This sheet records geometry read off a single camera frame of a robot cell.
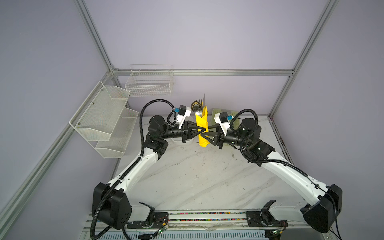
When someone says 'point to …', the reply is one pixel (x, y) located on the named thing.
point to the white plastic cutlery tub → (178, 141)
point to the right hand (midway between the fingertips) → (201, 132)
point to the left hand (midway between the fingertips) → (204, 129)
